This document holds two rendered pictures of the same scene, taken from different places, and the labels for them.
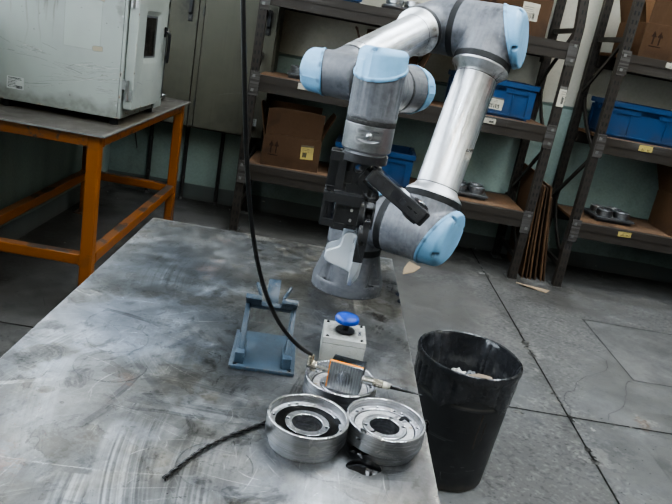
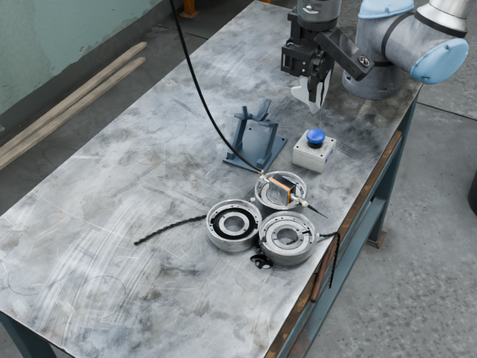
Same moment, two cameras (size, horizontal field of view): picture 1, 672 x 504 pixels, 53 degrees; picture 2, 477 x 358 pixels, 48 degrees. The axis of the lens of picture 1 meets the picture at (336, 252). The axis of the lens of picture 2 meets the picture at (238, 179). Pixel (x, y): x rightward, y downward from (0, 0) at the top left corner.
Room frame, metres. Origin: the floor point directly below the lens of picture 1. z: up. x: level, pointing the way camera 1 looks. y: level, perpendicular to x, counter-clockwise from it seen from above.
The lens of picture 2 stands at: (0.22, -0.37, 1.60)
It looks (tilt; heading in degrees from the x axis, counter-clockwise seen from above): 45 degrees down; 33
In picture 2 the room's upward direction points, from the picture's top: 1 degrees counter-clockwise
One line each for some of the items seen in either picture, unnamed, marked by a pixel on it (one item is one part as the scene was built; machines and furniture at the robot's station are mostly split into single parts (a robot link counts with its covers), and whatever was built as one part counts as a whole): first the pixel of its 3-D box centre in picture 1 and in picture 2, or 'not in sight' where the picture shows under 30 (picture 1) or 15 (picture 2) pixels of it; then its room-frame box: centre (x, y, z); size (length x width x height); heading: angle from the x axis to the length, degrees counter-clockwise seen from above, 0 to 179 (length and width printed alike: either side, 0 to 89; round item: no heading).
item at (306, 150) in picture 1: (294, 135); not in sight; (4.45, 0.40, 0.64); 0.49 x 0.40 x 0.37; 97
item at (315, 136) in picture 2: (345, 328); (314, 141); (1.03, -0.04, 0.85); 0.04 x 0.04 x 0.05
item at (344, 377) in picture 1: (344, 376); (279, 191); (0.86, -0.04, 0.85); 0.05 x 0.02 x 0.04; 80
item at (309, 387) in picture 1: (339, 389); (280, 196); (0.87, -0.04, 0.82); 0.10 x 0.10 x 0.04
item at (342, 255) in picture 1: (343, 258); (304, 95); (1.01, -0.01, 0.97); 0.06 x 0.03 x 0.09; 91
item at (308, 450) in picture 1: (306, 428); (234, 226); (0.76, 0.00, 0.82); 0.10 x 0.10 x 0.04
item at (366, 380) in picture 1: (363, 378); (292, 194); (0.86, -0.07, 0.85); 0.17 x 0.02 x 0.04; 80
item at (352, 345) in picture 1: (342, 341); (315, 149); (1.03, -0.04, 0.82); 0.08 x 0.07 x 0.05; 2
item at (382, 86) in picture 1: (378, 86); not in sight; (1.03, -0.02, 1.24); 0.09 x 0.08 x 0.11; 154
